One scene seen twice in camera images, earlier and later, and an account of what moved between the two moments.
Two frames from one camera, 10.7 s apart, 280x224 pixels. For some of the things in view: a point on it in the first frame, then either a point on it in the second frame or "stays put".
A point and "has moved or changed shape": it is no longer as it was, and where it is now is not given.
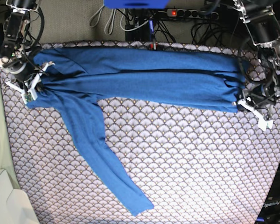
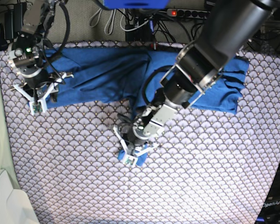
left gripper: (261, 96) → (141, 130)
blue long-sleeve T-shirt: (76, 80) has moved or changed shape
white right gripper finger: (37, 79) → (43, 100)
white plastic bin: (10, 206) stays put
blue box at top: (136, 4) stays put
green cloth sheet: (2, 157) stays put
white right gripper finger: (22, 91) → (35, 108)
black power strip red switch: (178, 12) stays put
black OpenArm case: (276, 210) stays put
